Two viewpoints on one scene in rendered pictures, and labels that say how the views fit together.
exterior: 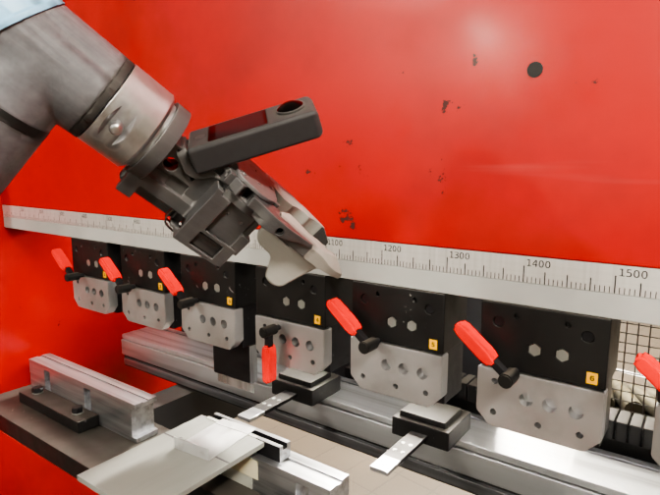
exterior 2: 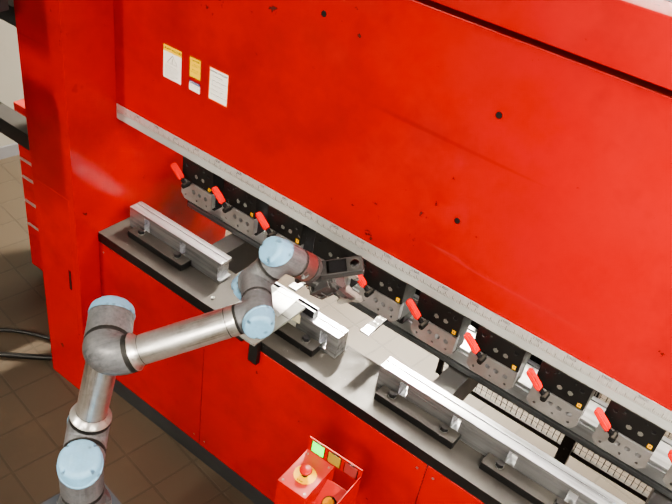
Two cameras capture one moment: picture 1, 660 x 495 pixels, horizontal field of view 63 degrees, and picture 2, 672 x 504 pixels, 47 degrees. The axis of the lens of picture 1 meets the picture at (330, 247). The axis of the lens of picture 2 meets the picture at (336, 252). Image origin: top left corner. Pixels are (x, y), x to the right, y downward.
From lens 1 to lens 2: 1.66 m
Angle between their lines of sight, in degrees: 28
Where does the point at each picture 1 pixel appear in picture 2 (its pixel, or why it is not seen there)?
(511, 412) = (423, 334)
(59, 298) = (145, 159)
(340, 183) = (368, 218)
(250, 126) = (341, 269)
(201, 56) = (299, 115)
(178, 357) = not seen: hidden behind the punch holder
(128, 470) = not seen: hidden behind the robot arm
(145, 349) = not seen: hidden behind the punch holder
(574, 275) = (455, 296)
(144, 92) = (312, 267)
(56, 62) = (292, 268)
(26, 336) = (125, 188)
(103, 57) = (303, 262)
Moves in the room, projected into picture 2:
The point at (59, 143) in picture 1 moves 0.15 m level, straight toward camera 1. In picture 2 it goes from (179, 96) to (192, 117)
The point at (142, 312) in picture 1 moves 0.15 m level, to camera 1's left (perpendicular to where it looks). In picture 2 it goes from (236, 222) to (193, 217)
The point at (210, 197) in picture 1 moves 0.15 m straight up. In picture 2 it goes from (324, 287) to (332, 241)
